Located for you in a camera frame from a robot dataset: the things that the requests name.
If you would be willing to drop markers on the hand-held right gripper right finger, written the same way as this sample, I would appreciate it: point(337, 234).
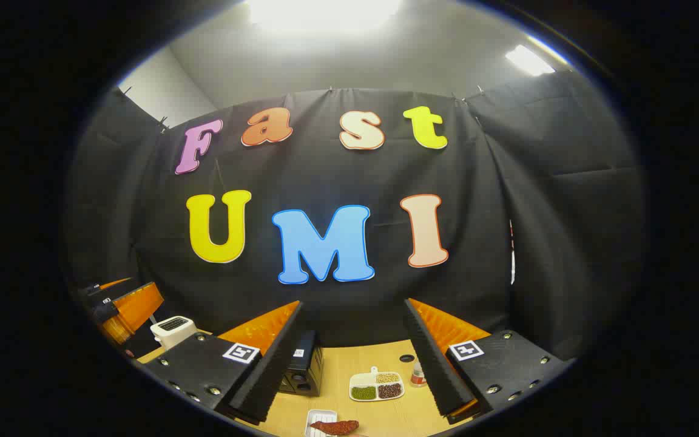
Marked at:
point(431, 364)

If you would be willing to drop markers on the black electric oven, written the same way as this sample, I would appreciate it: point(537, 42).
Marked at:
point(307, 371)

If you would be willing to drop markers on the small ceiling light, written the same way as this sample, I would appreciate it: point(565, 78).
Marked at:
point(528, 60)

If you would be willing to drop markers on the white divided dish of beans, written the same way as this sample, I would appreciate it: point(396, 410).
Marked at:
point(363, 380)

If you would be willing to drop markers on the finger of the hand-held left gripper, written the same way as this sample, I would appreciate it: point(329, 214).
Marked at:
point(113, 291)
point(140, 306)

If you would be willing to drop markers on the white toaster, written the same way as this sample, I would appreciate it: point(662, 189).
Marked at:
point(173, 332)

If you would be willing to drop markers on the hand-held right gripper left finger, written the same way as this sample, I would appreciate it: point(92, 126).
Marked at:
point(276, 364)

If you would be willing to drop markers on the white ribbed tray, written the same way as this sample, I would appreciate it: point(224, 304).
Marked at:
point(313, 417)

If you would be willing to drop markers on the red sausage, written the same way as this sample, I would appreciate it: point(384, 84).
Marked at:
point(334, 427)

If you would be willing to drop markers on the small clear bottle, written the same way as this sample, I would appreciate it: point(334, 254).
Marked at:
point(418, 377)

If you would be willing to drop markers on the black backdrop cloth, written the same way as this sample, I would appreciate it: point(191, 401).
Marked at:
point(477, 212)

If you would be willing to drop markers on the large ceiling light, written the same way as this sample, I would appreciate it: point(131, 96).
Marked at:
point(325, 12)

